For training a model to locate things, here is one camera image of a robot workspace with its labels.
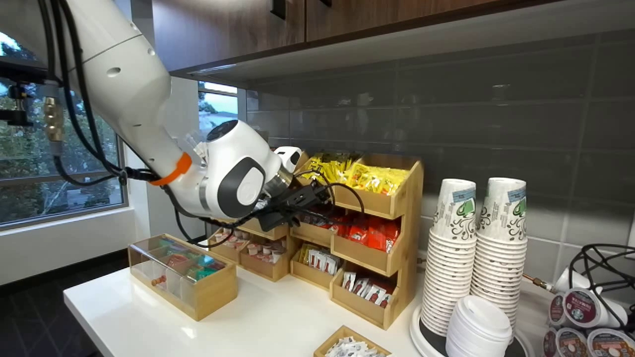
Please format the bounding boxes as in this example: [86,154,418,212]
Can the white lid stack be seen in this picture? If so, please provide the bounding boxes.
[445,293,517,357]

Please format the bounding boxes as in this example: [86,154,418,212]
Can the red tea bag pile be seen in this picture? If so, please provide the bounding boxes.
[164,251,195,273]

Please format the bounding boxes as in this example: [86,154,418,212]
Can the wooden shelf organizer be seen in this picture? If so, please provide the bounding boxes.
[205,154,428,331]

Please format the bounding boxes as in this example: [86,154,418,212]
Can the window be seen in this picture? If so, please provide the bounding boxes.
[197,79,243,138]
[0,27,132,232]

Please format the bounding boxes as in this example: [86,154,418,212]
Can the wooden tea box clear lid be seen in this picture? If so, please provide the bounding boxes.
[128,232,239,323]

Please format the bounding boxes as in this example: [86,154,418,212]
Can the white striped sachet pile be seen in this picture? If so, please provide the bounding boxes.
[326,335,384,357]

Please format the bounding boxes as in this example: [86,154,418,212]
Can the brass metal fitting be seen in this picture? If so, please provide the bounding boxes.
[43,95,70,144]

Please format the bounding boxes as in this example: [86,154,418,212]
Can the coffee pod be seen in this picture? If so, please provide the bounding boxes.
[563,287,602,329]
[549,293,568,327]
[543,327,563,357]
[586,327,635,357]
[555,325,592,357]

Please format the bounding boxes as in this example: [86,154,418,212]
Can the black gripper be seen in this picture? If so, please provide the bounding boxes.
[257,184,334,232]

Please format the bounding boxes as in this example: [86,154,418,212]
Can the green tea bag pile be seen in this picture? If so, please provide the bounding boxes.
[187,255,225,283]

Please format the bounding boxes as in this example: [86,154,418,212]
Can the orange arm strap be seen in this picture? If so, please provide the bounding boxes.
[148,150,195,188]

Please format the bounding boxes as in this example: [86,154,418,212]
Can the paper cup stack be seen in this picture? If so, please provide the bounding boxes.
[471,174,531,303]
[420,176,479,339]

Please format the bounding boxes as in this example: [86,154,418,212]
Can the gold packet pile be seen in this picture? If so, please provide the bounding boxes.
[301,154,364,188]

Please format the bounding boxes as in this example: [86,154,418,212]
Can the small wooden tray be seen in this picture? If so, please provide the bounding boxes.
[313,323,394,357]

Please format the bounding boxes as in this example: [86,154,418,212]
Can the black wire pod rack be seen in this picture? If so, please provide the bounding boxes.
[567,242,635,333]

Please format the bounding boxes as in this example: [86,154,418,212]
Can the wooden upper cabinet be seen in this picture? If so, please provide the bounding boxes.
[150,0,635,87]

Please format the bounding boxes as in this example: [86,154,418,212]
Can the yellow packet pile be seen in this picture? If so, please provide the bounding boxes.
[344,160,412,198]

